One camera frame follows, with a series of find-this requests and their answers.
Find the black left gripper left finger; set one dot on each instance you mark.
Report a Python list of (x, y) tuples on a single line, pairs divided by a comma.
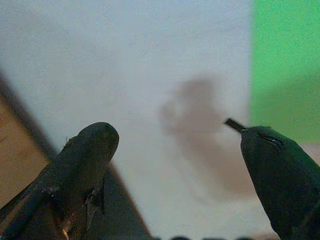
[(82, 160)]

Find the green panel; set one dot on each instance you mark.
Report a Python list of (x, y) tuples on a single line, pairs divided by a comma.
[(285, 62)]

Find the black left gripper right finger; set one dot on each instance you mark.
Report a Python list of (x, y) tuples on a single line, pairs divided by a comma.
[(277, 170)]

